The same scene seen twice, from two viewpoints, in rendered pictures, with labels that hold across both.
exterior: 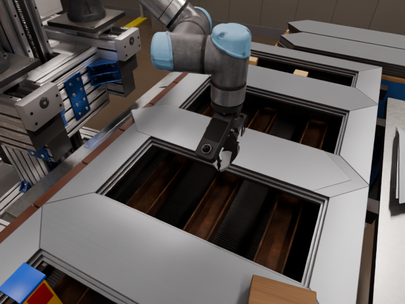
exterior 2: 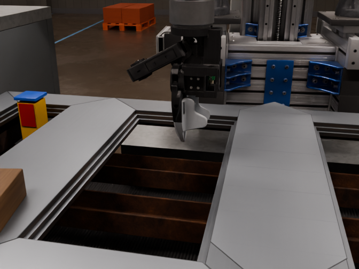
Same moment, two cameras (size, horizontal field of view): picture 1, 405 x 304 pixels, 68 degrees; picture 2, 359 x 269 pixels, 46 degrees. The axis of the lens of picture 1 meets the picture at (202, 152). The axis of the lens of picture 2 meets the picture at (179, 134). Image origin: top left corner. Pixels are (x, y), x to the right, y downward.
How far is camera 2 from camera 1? 0.88 m
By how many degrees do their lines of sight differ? 65
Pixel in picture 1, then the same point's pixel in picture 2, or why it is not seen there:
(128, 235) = (87, 129)
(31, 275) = (34, 95)
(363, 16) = not seen: outside the picture
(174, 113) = (296, 121)
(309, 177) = (244, 237)
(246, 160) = (242, 176)
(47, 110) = not seen: hidden behind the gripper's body
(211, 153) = (132, 66)
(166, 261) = (59, 149)
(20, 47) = (261, 18)
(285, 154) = (289, 210)
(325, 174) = (266, 258)
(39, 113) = not seen: hidden behind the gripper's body
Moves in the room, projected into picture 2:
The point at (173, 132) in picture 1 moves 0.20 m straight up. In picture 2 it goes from (257, 126) to (263, 40)
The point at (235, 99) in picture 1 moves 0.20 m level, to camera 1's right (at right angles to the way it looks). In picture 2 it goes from (173, 14) to (212, 32)
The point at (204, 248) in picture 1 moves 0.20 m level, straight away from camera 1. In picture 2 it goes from (76, 164) to (178, 154)
